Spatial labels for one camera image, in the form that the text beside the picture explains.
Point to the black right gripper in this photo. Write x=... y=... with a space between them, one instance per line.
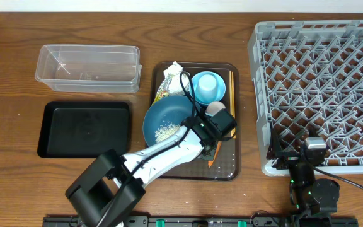
x=275 y=152

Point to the dark blue plate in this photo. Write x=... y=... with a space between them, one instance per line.
x=170 y=109

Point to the pile of white rice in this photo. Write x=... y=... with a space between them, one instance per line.
x=165 y=131

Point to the orange carrot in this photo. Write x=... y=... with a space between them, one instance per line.
x=210 y=163

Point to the yellow snack wrapper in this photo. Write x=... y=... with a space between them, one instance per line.
x=157 y=96

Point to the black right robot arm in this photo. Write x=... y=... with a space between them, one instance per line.
x=315 y=199

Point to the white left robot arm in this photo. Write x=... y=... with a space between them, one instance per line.
x=106 y=192

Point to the grey dishwasher rack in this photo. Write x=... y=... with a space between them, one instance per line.
x=309 y=74

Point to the black waste tray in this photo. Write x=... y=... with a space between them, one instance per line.
x=83 y=129

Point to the pink white cup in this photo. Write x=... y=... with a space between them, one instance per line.
x=214 y=107

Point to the light blue cup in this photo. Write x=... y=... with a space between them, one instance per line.
x=207 y=88

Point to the dark brown serving tray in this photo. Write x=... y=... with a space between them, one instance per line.
x=227 y=164

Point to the light blue bowl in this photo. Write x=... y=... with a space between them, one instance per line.
x=221 y=86

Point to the wooden chopstick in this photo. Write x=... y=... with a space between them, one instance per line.
x=231 y=94
x=233 y=132

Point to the clear plastic bin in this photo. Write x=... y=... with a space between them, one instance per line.
x=89 y=68

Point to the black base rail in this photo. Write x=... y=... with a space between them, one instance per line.
x=255 y=221

